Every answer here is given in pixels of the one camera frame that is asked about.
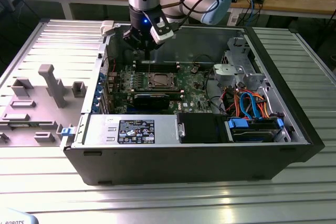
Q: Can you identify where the hard disk in blue carrier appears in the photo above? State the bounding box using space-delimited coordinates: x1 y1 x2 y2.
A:
227 118 286 143

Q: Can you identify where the silver power supply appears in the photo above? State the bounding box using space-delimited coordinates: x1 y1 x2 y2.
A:
85 114 182 148

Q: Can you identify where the orange wire bundle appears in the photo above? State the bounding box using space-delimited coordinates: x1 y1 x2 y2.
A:
222 89 242 117
256 93 275 119

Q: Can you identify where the blue plastic clip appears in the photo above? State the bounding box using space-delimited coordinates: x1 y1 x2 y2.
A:
60 126 77 138

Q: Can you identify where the silver metal drive cage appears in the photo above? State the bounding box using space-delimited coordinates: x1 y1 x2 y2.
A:
226 36 266 90

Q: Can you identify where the black graphics card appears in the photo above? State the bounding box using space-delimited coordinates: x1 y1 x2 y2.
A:
132 92 171 111

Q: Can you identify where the green motherboard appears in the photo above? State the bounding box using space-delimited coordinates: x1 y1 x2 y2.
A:
106 62 212 116

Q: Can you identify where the blue data wire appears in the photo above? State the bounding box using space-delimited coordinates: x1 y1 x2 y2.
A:
239 91 263 121

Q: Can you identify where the grey parts rack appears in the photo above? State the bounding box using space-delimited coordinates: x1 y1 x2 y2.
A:
0 63 89 147

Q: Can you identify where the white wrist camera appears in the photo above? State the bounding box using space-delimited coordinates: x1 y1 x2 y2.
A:
149 16 175 45

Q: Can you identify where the black PC case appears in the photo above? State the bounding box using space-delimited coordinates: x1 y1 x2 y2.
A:
62 18 326 187

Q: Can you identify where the grey round metal bracket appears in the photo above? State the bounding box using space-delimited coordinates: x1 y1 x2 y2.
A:
212 63 244 88

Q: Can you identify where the blue network cable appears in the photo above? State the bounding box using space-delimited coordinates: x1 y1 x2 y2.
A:
249 0 259 24

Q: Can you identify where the silver CPU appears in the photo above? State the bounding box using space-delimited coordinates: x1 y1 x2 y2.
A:
154 74 170 84

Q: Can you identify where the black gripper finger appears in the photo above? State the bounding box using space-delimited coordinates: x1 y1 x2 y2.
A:
147 40 158 60
122 28 149 60

